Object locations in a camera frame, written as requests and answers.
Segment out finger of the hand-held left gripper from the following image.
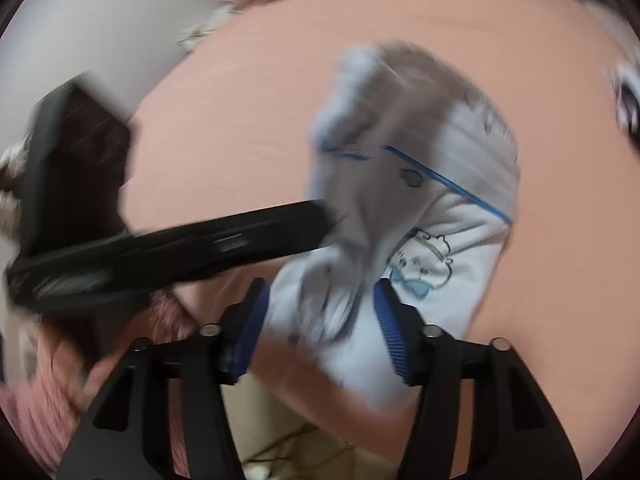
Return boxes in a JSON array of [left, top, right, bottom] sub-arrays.
[[122, 198, 342, 292]]

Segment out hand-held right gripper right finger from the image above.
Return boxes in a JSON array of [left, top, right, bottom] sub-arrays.
[[372, 278, 584, 480]]

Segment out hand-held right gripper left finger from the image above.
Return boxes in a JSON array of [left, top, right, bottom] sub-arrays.
[[55, 277, 271, 480]]

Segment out light blue printed garment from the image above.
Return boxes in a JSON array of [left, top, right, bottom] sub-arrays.
[[250, 42, 522, 402]]

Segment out bed with pink sheet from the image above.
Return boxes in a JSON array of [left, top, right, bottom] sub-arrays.
[[119, 0, 640, 463]]

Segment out folded white printed garment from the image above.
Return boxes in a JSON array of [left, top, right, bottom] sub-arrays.
[[606, 57, 640, 149]]

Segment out thin yellowish cables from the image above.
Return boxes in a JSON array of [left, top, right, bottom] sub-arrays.
[[244, 427, 353, 468]]

